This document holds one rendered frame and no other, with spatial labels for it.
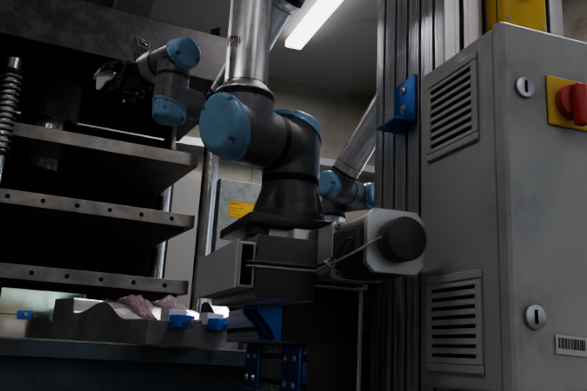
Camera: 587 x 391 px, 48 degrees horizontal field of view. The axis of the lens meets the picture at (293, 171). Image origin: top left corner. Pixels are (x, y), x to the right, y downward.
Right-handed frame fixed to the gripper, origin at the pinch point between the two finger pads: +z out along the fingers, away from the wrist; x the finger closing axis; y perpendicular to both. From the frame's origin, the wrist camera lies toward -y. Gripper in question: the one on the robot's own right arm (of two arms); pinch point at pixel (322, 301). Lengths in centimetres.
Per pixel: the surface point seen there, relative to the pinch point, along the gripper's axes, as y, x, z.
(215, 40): -56, -28, -105
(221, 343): 13.9, -34.0, 16.6
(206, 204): -62, -19, -40
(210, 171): -62, -20, -53
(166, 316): 17, -49, 13
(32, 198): -70, -79, -30
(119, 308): 4, -58, 11
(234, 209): -75, -4, -44
